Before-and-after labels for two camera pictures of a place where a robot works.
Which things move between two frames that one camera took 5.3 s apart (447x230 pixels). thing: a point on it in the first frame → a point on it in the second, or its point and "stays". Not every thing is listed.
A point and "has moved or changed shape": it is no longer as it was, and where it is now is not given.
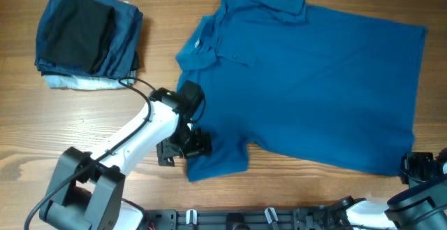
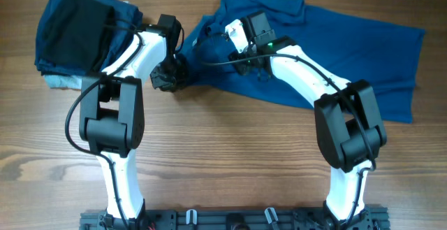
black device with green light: x=307 y=218 stays
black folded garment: x=80 y=33 stays
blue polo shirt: x=316 y=85 has moved or changed shape
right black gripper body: x=421 y=166 → x=246 y=54
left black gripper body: x=190 y=142 → x=170 y=73
